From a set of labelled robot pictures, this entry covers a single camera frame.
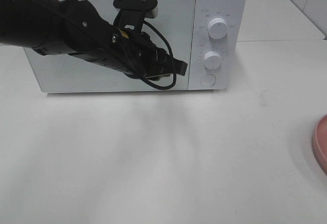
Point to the round white door button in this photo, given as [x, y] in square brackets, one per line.
[208, 80]

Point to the upper white power knob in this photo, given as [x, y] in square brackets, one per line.
[217, 28]

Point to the pink round plate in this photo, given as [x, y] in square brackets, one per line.
[319, 143]

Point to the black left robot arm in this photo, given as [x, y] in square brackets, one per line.
[42, 25]

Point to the white microwave oven body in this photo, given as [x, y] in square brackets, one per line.
[204, 11]

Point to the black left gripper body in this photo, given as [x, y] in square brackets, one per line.
[130, 53]

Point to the white timer knob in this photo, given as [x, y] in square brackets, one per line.
[212, 60]

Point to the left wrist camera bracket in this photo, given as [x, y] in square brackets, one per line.
[134, 12]

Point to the white microwave door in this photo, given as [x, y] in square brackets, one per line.
[63, 73]

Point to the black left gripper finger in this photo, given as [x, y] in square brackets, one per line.
[172, 65]

